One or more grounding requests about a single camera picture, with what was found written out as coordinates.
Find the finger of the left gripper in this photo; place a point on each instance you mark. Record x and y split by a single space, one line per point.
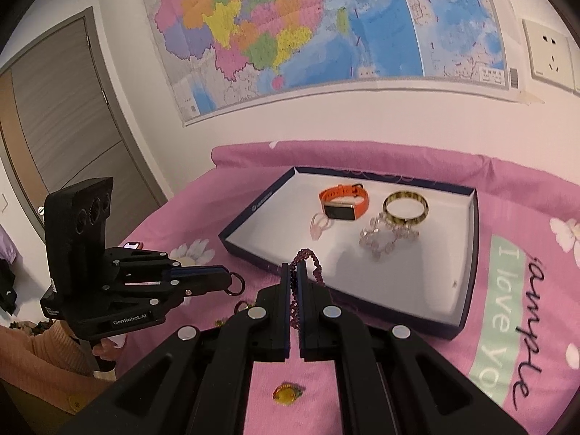
197 273
194 288

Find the white wall socket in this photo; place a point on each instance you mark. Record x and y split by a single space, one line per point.
549 55

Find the orange smart watch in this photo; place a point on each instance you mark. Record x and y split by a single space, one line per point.
344 202

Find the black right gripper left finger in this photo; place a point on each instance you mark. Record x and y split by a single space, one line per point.
195 382

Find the orange sleeved forearm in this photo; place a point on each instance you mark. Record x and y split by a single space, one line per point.
51 366

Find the colourful wall map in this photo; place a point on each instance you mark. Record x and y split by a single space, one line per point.
219 56

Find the pink floral bedsheet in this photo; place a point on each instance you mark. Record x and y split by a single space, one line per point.
520 343

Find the grey wooden door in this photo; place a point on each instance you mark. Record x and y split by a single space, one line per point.
61 123

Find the dark blue white tray box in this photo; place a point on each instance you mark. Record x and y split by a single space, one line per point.
410 259

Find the person's left hand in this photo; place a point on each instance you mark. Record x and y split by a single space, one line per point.
109 349

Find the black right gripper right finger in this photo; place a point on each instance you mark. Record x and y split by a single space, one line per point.
391 381

